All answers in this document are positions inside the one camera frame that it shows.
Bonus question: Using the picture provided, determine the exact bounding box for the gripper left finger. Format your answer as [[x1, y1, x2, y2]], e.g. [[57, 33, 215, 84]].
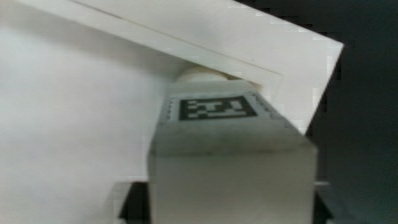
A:
[[112, 182, 150, 224]]

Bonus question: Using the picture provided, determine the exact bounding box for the white square tabletop part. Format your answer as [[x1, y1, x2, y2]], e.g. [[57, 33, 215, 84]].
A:
[[0, 0, 343, 224]]

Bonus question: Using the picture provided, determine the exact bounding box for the white leg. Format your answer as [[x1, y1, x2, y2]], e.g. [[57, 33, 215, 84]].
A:
[[148, 67, 317, 224]]

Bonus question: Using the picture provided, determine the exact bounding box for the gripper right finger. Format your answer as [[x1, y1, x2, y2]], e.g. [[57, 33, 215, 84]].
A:
[[313, 181, 343, 224]]

